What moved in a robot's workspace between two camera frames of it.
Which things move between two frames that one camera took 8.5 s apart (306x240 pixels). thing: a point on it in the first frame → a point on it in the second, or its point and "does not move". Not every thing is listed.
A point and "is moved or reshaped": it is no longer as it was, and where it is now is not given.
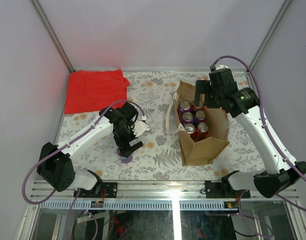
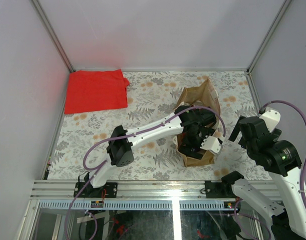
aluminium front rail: x=147 y=190 does not move
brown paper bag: x=202 y=152 is moved or reshaped
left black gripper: x=126 y=149 → x=186 y=145
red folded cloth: x=93 y=91 does not move
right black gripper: x=203 y=86 → x=234 y=132
